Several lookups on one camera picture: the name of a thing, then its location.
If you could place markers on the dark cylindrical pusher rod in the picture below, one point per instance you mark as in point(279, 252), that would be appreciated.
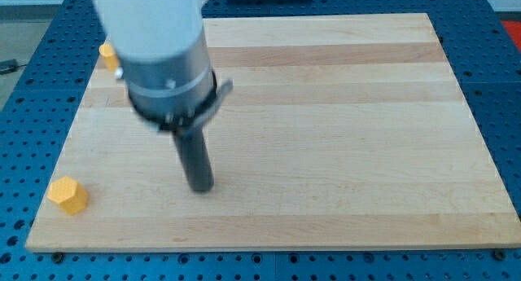
point(193, 154)

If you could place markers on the yellow hexagon block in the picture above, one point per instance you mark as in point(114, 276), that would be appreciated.
point(68, 194)

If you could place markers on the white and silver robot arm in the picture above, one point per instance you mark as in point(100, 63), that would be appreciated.
point(165, 64)

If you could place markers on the yellow block behind arm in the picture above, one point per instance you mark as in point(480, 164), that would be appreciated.
point(109, 56)

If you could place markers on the light wooden board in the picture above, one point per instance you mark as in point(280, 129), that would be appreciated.
point(342, 132)

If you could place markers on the black device on floor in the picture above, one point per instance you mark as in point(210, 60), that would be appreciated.
point(8, 66)

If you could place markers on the red object at right edge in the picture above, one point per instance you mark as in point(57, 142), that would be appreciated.
point(513, 27)

